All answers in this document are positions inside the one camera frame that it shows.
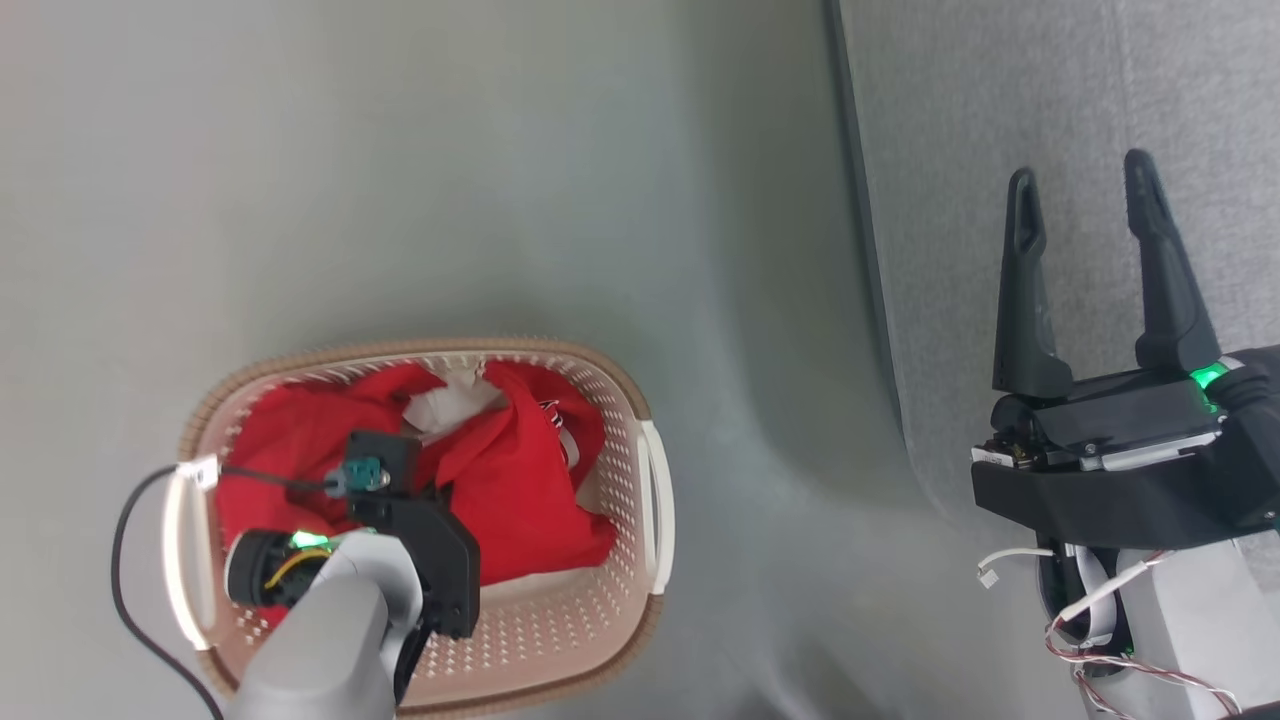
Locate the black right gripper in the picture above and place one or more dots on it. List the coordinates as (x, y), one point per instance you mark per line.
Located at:
(1130, 505)

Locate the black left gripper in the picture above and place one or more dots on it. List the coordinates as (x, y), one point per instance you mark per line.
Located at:
(445, 570)

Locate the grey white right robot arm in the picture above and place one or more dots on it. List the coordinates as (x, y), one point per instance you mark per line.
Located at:
(1190, 620)

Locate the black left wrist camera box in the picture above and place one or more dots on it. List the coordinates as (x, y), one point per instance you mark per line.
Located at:
(395, 452)

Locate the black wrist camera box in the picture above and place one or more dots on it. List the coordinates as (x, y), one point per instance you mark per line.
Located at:
(1130, 415)
(395, 452)

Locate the red and white garment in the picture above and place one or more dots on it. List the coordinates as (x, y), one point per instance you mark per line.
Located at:
(520, 500)

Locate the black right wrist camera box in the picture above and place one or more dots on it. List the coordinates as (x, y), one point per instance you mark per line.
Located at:
(1130, 415)

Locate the beige perforated laundry basket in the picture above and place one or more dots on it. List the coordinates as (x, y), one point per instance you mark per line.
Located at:
(560, 620)

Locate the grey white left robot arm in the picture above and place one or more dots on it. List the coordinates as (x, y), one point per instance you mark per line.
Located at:
(320, 650)

